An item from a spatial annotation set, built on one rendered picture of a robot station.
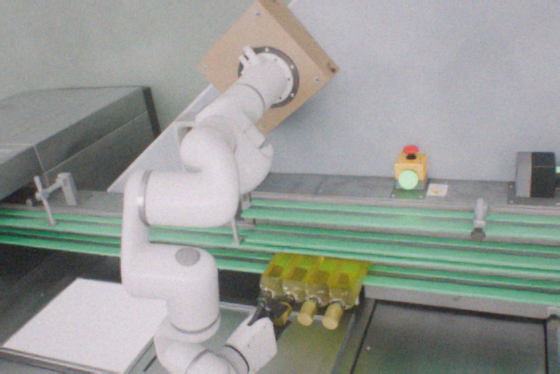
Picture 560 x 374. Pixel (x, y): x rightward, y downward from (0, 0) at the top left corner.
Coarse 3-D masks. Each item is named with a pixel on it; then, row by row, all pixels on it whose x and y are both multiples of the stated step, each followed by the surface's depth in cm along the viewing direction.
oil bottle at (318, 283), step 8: (320, 256) 137; (328, 256) 136; (320, 264) 134; (328, 264) 133; (336, 264) 133; (312, 272) 131; (320, 272) 131; (328, 272) 130; (312, 280) 128; (320, 280) 128; (328, 280) 127; (312, 288) 126; (320, 288) 125; (328, 288) 126; (320, 296) 125; (328, 296) 127; (320, 304) 126
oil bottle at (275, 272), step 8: (280, 256) 138; (288, 256) 138; (296, 256) 139; (272, 264) 136; (280, 264) 135; (288, 264) 135; (264, 272) 133; (272, 272) 133; (280, 272) 132; (264, 280) 130; (272, 280) 130; (280, 280) 130; (264, 288) 130; (272, 288) 129; (280, 288) 130; (280, 296) 131
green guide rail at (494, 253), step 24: (264, 240) 140; (288, 240) 139; (312, 240) 137; (336, 240) 136; (360, 240) 135; (384, 240) 133; (408, 240) 131; (432, 240) 130; (456, 240) 128; (504, 264) 119; (528, 264) 117; (552, 264) 115
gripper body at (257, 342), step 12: (264, 324) 113; (240, 336) 111; (252, 336) 111; (264, 336) 114; (240, 348) 109; (252, 348) 111; (264, 348) 114; (276, 348) 118; (252, 360) 112; (264, 360) 115; (252, 372) 113
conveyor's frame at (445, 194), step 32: (32, 192) 191; (96, 192) 183; (256, 192) 145; (288, 192) 142; (320, 192) 140; (352, 192) 137; (384, 192) 135; (448, 192) 131; (480, 192) 128; (224, 224) 154
